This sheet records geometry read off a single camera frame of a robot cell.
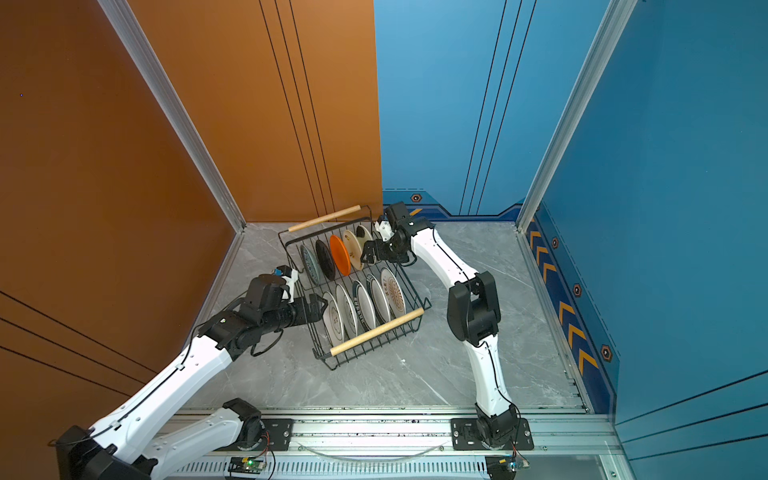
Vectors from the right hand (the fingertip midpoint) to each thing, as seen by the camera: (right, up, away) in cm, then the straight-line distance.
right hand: (374, 258), depth 93 cm
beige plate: (-8, +3, +12) cm, 15 cm away
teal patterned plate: (-23, -2, +10) cm, 25 cm away
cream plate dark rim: (-4, +8, +10) cm, 13 cm away
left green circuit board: (-29, -49, -22) cm, 61 cm away
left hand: (-14, -11, -15) cm, 24 cm away
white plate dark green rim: (-3, -15, -2) cm, 15 cm away
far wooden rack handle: (-16, +13, +3) cm, 21 cm away
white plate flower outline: (-12, -18, -8) cm, 23 cm away
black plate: (-18, -1, +13) cm, 22 cm away
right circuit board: (+32, -49, -24) cm, 63 cm away
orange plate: (-12, +1, +11) cm, 17 cm away
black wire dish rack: (-10, -9, -4) cm, 14 cm away
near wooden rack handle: (+2, -17, -22) cm, 28 cm away
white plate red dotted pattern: (+6, -10, -4) cm, 13 cm away
